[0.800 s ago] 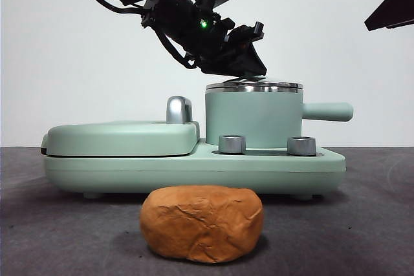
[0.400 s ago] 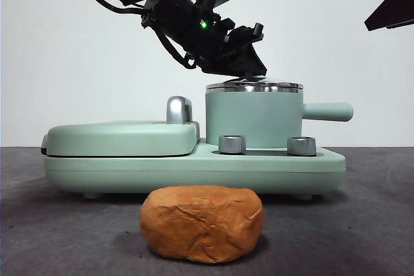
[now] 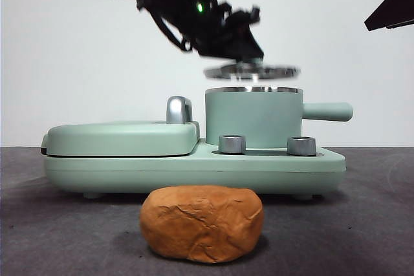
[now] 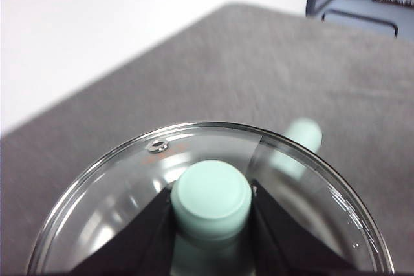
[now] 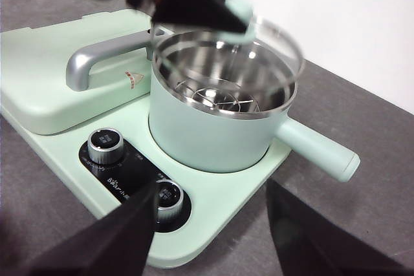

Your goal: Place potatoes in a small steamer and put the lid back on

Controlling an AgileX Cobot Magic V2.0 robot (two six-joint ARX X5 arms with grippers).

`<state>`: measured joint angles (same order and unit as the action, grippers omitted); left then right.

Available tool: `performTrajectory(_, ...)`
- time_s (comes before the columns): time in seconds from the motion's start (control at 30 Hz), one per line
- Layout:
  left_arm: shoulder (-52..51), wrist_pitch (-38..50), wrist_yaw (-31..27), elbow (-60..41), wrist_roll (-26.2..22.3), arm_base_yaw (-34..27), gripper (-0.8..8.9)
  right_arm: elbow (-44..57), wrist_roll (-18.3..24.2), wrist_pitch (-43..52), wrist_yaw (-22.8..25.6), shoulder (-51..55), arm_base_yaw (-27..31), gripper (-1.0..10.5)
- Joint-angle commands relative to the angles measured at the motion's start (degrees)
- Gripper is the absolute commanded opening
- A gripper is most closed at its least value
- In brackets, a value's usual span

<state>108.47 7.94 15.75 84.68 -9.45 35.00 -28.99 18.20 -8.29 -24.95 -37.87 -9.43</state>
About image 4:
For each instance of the glass pot lid green knob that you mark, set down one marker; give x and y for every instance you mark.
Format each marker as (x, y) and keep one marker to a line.
(211, 192)

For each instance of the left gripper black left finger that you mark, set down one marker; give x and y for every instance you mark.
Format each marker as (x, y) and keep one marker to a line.
(142, 243)

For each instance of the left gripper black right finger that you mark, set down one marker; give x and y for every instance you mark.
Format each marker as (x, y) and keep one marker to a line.
(284, 243)

